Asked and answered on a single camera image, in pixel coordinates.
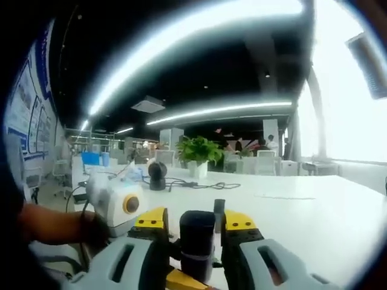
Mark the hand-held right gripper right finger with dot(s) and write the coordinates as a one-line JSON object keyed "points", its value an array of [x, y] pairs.
{"points": [[257, 259]]}

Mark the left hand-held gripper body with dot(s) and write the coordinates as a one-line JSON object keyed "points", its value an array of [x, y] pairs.
{"points": [[115, 211]]}

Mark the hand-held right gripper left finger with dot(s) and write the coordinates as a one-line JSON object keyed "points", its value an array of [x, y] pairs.
{"points": [[115, 262]]}

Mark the tall bottle's black cap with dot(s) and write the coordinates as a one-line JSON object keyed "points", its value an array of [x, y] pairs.
{"points": [[196, 232]]}

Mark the short cosmetic bottle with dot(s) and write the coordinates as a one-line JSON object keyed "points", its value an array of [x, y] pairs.
{"points": [[219, 208]]}

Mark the person's left hand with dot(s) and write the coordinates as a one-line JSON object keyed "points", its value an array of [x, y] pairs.
{"points": [[95, 229]]}

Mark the clear plastic bag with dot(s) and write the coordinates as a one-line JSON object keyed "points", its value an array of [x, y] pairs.
{"points": [[136, 173]]}

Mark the white table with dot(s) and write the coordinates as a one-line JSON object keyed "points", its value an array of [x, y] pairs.
{"points": [[302, 235]]}

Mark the blue container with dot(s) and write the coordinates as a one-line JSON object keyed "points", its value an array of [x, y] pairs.
{"points": [[105, 159]]}

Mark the blue storage box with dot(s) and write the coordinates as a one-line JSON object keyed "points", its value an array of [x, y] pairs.
{"points": [[90, 159]]}

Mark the flat white sheet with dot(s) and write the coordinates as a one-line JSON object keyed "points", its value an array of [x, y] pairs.
{"points": [[284, 195]]}

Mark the metal shelf rack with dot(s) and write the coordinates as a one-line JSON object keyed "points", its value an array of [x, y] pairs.
{"points": [[96, 134]]}

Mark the person in black shirt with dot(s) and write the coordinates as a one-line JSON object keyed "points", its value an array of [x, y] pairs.
{"points": [[30, 272]]}

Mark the group of white office chairs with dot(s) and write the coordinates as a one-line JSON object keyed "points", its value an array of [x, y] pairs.
{"points": [[266, 163]]}

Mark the green potted plant white pot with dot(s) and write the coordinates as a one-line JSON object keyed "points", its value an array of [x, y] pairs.
{"points": [[198, 151]]}

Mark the ceiling air conditioner unit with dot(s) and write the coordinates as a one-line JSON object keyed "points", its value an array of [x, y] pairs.
{"points": [[148, 104]]}

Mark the long ceiling light strip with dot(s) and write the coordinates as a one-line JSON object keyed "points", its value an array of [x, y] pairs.
{"points": [[226, 110], [151, 60]]}

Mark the blue and white wall poster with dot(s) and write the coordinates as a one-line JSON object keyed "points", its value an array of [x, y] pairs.
{"points": [[33, 121]]}

